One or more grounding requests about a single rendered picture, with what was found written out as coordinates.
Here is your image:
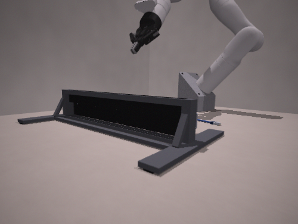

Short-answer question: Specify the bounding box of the dark grey rack frame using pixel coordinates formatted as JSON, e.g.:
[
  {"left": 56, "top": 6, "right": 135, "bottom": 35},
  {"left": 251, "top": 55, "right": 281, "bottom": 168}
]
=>
[{"left": 18, "top": 89, "right": 224, "bottom": 175}]

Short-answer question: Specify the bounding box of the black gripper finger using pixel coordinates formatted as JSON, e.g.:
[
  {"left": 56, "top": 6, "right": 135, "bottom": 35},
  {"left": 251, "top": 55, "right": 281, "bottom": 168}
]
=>
[
  {"left": 129, "top": 27, "right": 142, "bottom": 54},
  {"left": 132, "top": 26, "right": 160, "bottom": 54}
]

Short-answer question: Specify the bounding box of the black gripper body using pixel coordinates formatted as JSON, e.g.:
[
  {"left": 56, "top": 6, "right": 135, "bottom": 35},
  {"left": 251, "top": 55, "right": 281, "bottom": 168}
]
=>
[{"left": 139, "top": 11, "right": 162, "bottom": 36}]

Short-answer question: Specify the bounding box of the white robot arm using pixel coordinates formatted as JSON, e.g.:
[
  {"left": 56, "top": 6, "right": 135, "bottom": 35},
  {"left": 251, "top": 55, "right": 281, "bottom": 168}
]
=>
[{"left": 134, "top": 0, "right": 264, "bottom": 94}]

